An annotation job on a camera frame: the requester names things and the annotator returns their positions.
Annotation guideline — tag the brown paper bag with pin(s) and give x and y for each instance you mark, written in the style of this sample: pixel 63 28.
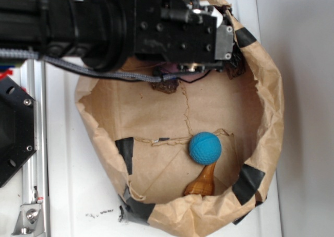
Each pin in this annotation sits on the brown paper bag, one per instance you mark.
pixel 141 137

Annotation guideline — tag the aluminium rail frame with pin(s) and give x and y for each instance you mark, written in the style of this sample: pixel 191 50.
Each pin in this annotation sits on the aluminium rail frame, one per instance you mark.
pixel 35 188

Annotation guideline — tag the glossy brown wooden peg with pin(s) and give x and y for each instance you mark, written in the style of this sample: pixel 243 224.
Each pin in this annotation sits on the glossy brown wooden peg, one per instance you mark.
pixel 204 184

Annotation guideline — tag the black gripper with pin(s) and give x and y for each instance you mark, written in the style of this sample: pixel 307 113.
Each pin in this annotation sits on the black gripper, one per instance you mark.
pixel 182 31

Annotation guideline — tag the small brown bark chunk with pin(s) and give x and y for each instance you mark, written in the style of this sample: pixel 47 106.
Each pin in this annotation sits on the small brown bark chunk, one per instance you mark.
pixel 168 86

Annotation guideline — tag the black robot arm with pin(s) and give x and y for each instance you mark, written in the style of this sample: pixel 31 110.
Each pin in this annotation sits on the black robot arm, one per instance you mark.
pixel 105 33

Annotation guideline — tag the metal corner bracket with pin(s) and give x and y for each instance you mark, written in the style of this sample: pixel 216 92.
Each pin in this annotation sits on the metal corner bracket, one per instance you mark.
pixel 30 221

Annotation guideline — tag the blue dimpled ball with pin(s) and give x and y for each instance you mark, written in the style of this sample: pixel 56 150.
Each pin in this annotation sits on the blue dimpled ball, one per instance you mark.
pixel 205 148

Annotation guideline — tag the long dark wood piece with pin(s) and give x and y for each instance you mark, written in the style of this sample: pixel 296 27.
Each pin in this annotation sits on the long dark wood piece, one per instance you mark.
pixel 236 65

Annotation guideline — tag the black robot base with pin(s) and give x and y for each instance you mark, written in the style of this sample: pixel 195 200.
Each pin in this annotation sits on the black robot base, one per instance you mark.
pixel 17 128

